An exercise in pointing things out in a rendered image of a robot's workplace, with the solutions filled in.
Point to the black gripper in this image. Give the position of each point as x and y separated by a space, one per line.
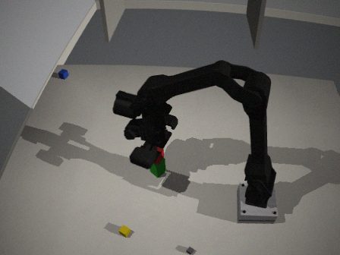
147 154

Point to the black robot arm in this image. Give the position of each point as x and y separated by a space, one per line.
151 98

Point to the small blue block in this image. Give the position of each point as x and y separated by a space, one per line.
63 74

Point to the green block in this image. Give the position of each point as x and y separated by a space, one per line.
160 166
159 172

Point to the yellow cube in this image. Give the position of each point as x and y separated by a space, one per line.
124 231

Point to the red block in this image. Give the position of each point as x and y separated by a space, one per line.
161 155

